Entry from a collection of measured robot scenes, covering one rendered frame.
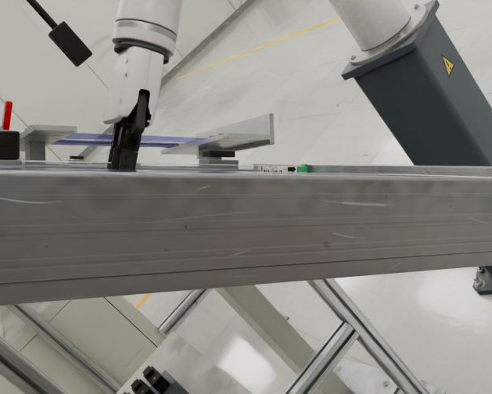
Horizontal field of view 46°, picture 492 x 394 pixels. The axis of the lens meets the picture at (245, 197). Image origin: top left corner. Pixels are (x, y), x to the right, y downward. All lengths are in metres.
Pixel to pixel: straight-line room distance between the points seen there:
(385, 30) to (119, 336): 1.18
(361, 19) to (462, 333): 0.81
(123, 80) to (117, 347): 1.23
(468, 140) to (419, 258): 0.95
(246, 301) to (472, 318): 0.59
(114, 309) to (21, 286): 1.56
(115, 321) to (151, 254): 1.55
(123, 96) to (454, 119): 0.77
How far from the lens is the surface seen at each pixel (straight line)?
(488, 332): 1.55
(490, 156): 1.39
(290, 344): 1.43
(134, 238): 0.30
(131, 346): 1.89
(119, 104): 0.76
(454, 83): 1.33
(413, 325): 1.67
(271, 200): 0.32
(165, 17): 0.80
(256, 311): 1.36
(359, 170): 0.81
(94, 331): 1.84
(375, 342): 1.35
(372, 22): 1.26
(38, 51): 8.57
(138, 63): 0.76
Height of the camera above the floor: 1.08
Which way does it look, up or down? 20 degrees down
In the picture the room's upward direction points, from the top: 41 degrees counter-clockwise
